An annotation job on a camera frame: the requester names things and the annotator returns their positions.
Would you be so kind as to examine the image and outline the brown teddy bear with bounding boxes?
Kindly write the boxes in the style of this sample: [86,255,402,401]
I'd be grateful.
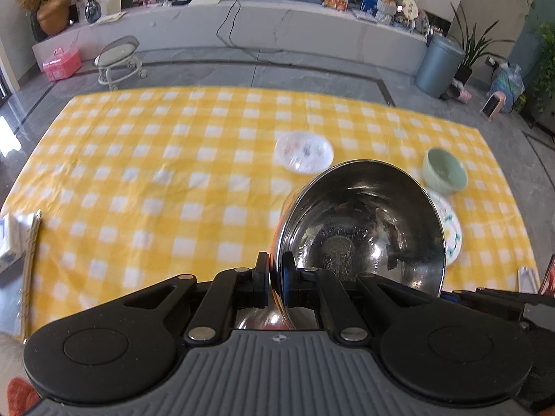
[375,0,402,23]

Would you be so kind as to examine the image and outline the yellow checkered tablecloth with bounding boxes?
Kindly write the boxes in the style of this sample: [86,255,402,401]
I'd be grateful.
[0,87,543,344]

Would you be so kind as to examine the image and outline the flat cardboard strip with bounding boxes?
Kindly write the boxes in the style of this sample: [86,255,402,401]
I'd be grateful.
[18,209,43,341]

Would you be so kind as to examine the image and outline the blue plastic bag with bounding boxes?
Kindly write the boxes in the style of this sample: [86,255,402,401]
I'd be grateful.
[491,63,526,114]

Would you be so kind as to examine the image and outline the grey trash bin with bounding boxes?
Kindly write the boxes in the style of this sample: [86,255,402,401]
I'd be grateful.
[414,35,466,98]

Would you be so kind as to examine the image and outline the phone on pink stand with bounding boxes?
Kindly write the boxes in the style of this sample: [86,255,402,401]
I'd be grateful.
[483,93,509,119]

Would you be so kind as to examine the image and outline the climbing green plant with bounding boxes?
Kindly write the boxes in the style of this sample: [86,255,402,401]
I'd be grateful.
[522,19,555,115]

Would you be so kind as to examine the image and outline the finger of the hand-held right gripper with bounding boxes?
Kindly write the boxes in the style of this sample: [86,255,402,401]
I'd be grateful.
[442,287,526,313]

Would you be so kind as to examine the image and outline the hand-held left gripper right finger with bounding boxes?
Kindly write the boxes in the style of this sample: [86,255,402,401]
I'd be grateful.
[282,251,428,344]

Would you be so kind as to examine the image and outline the white cardboard box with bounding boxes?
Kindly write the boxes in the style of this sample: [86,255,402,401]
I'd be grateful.
[0,213,37,274]

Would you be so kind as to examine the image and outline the pink slippers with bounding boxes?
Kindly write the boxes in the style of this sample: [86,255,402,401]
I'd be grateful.
[446,81,474,103]

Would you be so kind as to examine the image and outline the pale green bowl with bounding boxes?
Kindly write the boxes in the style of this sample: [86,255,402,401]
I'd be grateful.
[422,148,469,196]

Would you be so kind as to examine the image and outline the pink storage box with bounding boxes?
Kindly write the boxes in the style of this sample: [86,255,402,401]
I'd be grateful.
[42,47,83,81]

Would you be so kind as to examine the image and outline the potted long-leaf plant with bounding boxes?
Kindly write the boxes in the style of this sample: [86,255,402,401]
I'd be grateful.
[449,2,514,86]

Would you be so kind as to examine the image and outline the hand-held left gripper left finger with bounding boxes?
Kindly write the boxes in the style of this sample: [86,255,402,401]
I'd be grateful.
[123,251,272,348]

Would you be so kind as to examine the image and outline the brown ceramic vase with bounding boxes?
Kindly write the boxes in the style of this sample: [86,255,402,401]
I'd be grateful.
[37,0,70,36]

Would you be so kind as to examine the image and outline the orange cloth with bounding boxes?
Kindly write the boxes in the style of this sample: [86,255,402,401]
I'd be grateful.
[6,377,41,413]

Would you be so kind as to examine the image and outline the red flat object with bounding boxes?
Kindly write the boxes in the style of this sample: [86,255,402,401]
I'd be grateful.
[538,255,555,298]

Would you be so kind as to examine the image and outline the black cable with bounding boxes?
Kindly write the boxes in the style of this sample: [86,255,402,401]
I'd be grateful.
[216,0,280,53]

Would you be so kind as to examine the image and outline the white plate with green pattern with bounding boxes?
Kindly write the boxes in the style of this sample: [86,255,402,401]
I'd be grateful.
[427,188,463,266]

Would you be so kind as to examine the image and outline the white plate with colourful prints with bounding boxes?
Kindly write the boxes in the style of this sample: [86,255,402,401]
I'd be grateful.
[274,131,334,174]

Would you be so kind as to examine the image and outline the white wheeled stool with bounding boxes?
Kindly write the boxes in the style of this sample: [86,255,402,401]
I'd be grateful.
[94,35,151,90]

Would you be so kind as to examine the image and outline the stainless steel bowl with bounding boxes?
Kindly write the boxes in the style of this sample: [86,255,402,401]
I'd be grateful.
[234,159,447,331]

